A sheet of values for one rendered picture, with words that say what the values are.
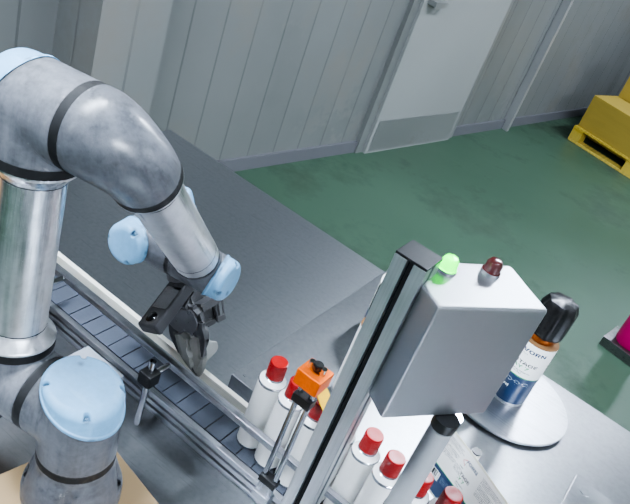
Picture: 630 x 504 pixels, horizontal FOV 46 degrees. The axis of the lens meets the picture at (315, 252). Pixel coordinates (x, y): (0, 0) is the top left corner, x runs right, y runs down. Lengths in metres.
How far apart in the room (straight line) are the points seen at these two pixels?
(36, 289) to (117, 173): 0.25
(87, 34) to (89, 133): 2.10
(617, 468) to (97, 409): 1.21
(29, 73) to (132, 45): 2.07
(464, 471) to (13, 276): 0.82
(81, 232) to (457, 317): 1.22
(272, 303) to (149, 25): 1.48
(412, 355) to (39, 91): 0.53
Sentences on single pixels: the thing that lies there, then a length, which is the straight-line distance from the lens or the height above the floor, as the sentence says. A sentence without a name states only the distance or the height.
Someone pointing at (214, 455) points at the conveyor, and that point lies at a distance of 1.43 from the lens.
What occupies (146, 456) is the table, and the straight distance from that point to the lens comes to 1.43.
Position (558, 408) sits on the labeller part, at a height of 0.89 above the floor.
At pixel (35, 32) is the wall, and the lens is 3.13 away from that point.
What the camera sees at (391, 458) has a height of 1.08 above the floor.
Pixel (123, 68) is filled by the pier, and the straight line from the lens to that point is 3.02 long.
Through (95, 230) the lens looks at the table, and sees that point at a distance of 1.94.
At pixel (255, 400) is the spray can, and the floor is 1.00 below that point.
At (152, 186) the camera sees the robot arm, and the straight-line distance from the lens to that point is 0.90.
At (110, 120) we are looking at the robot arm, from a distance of 0.87.
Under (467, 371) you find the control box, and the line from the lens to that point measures 0.98.
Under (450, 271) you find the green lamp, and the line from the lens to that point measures 0.93.
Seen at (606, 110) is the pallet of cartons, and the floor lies 0.37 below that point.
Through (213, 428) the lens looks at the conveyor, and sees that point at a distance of 1.44.
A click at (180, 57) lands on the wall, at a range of 3.55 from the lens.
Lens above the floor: 1.93
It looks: 31 degrees down
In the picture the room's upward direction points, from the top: 21 degrees clockwise
